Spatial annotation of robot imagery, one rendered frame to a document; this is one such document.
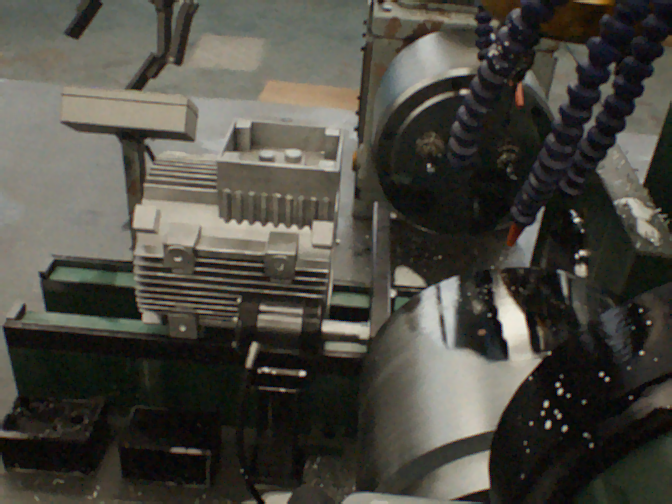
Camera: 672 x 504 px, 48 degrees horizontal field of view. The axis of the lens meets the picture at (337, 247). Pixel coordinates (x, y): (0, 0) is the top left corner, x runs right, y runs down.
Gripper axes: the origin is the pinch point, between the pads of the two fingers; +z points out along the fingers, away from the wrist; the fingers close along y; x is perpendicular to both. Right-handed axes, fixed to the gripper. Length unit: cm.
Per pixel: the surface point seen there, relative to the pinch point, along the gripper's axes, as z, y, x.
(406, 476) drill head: -7, 69, -55
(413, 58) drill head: -29.1, 36.8, 2.2
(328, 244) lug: -9, 51, -30
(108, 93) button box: 0.4, 11.0, -11.9
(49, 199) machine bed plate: 28.0, -0.4, 11.4
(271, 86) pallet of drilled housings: 11, -71, 232
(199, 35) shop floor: 25, -161, 315
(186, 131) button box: -2.4, 21.8, -9.0
